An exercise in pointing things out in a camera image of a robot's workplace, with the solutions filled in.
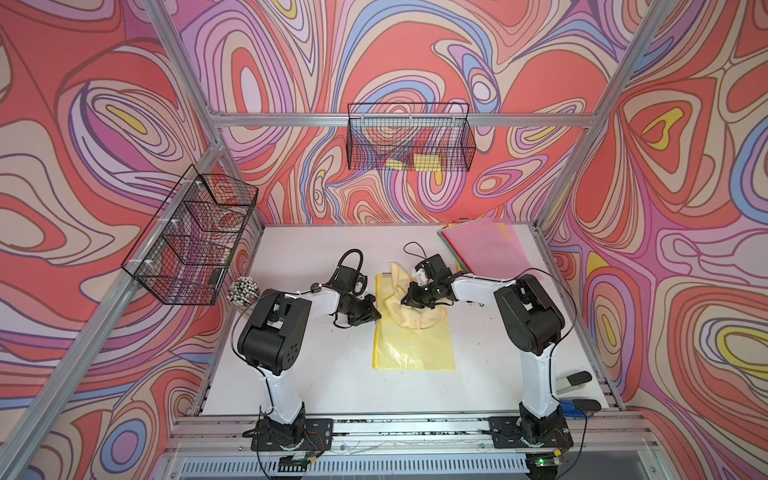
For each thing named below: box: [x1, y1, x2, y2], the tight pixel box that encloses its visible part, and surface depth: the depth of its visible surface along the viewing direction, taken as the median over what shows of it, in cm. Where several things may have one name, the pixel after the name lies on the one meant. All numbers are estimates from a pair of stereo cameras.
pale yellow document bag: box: [372, 274, 456, 371], surface depth 92 cm
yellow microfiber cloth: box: [384, 262, 448, 334], surface depth 95 cm
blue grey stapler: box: [556, 371, 601, 419], surface depth 79 cm
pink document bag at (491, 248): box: [442, 218, 543, 278], surface depth 117 cm
